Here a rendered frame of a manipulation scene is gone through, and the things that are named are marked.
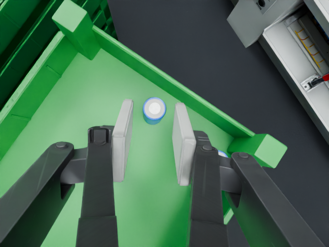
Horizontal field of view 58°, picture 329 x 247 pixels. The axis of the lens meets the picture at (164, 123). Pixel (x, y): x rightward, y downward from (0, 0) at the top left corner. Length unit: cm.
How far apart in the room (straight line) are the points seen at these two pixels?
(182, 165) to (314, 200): 76
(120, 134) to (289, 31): 64
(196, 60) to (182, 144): 66
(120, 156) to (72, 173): 3
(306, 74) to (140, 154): 55
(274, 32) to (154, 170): 54
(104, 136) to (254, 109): 70
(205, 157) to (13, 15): 31
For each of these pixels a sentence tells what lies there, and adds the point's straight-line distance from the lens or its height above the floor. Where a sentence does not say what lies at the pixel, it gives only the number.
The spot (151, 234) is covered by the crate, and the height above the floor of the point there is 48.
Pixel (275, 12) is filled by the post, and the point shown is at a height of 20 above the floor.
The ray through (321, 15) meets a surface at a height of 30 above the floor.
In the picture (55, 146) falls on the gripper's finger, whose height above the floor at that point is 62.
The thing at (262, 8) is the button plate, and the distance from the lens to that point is 71.
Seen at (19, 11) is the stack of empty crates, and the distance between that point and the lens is 41.
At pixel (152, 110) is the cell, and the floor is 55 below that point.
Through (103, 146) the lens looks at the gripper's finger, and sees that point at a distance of 16.
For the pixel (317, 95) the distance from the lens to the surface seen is 77.
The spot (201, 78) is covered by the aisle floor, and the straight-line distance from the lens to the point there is 81.
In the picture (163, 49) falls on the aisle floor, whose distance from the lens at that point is 82.
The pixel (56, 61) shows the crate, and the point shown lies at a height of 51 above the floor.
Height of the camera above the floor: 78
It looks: 85 degrees down
